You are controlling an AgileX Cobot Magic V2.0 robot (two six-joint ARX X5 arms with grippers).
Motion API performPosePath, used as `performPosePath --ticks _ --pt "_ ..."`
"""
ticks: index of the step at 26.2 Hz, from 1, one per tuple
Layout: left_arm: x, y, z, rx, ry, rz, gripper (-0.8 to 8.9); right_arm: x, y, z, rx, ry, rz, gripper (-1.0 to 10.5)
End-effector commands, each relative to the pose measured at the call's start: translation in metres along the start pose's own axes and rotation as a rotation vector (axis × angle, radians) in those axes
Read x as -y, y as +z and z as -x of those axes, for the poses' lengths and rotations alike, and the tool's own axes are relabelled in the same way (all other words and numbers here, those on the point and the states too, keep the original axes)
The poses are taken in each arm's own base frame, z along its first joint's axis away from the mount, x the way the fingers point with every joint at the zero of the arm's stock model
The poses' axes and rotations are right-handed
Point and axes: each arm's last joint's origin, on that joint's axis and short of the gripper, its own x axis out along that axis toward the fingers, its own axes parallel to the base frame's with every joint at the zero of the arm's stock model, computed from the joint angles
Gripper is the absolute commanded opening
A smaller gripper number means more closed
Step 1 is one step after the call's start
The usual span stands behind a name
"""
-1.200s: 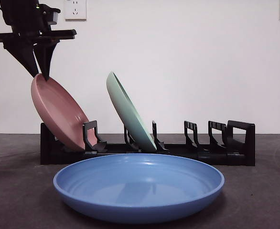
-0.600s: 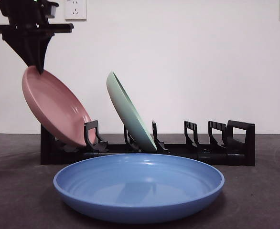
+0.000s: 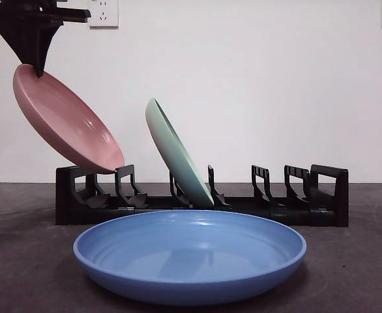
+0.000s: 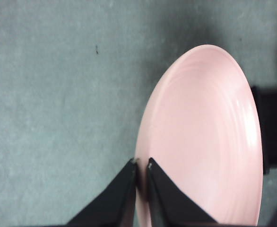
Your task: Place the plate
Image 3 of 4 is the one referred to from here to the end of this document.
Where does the black plastic dish rack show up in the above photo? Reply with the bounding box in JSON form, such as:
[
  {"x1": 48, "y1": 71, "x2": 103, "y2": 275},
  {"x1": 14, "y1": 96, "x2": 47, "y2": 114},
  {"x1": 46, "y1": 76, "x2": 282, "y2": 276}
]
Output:
[{"x1": 55, "y1": 164, "x2": 349, "y2": 228}]

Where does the green plate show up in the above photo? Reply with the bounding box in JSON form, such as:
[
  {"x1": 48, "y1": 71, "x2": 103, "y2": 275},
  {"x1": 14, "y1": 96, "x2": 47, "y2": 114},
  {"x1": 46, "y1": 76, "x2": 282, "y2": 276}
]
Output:
[{"x1": 145, "y1": 97, "x2": 215, "y2": 210}]

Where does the pink plate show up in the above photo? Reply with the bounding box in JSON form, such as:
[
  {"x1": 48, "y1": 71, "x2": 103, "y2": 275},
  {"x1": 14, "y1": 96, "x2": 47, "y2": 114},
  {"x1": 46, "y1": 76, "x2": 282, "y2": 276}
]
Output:
[{"x1": 12, "y1": 63, "x2": 126, "y2": 175}]

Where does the white wall socket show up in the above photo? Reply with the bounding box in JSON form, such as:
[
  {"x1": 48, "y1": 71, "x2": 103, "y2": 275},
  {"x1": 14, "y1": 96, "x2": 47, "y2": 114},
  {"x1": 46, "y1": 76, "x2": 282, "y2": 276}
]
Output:
[{"x1": 89, "y1": 0, "x2": 119, "y2": 28}]

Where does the blue plate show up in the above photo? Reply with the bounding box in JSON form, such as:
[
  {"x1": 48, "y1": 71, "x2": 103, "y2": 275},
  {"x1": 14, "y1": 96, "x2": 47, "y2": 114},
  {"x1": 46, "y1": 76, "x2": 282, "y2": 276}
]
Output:
[{"x1": 72, "y1": 209, "x2": 308, "y2": 306}]

